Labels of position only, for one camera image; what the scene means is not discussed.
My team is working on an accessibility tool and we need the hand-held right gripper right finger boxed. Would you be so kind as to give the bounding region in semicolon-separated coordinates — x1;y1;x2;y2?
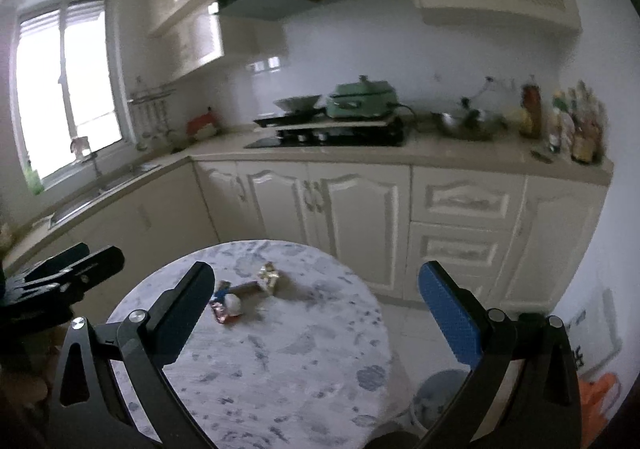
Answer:
419;260;583;449

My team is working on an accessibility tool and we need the round table with floral tablecloth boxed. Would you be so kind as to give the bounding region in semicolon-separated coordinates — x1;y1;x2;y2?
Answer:
102;239;393;449

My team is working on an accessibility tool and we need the wall utensil rack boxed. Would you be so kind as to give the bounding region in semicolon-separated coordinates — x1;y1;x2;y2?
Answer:
126;85;175;140

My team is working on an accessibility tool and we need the red and blue wrapper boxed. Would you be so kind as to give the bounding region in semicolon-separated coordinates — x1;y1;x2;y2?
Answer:
209;279;240;326

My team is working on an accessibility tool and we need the wooden board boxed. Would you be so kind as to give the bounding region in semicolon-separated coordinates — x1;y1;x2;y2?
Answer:
272;116;402;132

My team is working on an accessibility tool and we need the window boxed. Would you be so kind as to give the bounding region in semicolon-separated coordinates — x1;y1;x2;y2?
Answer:
14;0;135;192

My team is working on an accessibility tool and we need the red kitchen item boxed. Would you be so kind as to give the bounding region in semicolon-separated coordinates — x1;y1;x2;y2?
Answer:
186;108;222;137

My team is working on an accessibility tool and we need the gold foil wrapper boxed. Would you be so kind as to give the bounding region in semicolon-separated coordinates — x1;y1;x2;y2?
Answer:
256;262;282;296

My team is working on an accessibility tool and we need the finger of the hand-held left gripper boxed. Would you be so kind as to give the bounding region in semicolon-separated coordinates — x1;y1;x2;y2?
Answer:
25;246;126;302
10;243;92;282

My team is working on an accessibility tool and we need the black gas stove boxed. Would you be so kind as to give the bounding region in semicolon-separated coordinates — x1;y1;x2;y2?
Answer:
244;115;407;148

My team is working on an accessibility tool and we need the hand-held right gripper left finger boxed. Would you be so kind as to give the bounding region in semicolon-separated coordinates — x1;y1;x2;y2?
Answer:
47;261;217;449

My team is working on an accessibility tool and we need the cream glossy wall cabinet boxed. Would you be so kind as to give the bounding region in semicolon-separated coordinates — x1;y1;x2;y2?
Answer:
147;0;226;80

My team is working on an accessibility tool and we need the green electric cooker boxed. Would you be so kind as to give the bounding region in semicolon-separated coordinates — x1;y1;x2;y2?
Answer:
326;75;398;120

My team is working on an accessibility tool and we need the white bowl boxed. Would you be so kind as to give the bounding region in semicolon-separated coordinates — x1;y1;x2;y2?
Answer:
273;94;324;114

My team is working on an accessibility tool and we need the dark sauce bottle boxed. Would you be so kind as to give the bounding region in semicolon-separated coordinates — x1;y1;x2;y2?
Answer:
519;78;544;140

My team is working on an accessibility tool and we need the steel kitchen sink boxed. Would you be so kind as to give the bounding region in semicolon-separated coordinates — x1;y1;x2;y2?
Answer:
49;163;163;231

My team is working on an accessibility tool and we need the cream kitchen base cabinet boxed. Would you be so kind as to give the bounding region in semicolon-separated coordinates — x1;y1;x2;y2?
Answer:
0;136;615;315

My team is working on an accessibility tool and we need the orange plastic bag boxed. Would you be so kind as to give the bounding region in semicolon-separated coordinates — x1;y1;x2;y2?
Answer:
579;373;623;437

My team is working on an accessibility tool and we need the row of condiment bottles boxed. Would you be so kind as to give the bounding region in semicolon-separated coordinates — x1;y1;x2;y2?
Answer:
546;80;607;166

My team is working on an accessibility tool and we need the steel faucet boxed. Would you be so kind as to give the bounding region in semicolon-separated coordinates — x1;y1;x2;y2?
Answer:
82;150;107;194

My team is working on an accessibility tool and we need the white rice sack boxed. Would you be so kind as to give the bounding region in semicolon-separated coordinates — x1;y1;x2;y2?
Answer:
549;288;623;376

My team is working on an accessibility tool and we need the light blue trash bin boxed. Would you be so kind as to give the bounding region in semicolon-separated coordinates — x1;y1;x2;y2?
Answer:
409;369;473;436

